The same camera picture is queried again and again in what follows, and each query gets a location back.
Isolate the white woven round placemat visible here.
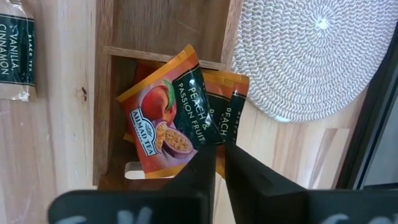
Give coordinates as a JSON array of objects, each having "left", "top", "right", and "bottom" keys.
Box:
[{"left": 231, "top": 0, "right": 398, "bottom": 123}]

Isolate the wooden tea box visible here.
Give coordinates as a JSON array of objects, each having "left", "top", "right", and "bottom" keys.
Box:
[{"left": 92, "top": 0, "right": 244, "bottom": 191}]

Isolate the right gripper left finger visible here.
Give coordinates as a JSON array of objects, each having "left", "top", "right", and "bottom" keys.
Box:
[{"left": 48, "top": 144, "right": 218, "bottom": 224}]

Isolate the beige vanilla cinnamon tea packet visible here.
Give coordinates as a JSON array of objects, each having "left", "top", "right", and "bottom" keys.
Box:
[{"left": 0, "top": 0, "right": 37, "bottom": 103}]

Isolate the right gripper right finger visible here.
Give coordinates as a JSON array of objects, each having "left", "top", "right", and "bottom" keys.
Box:
[{"left": 224, "top": 141, "right": 398, "bottom": 224}]

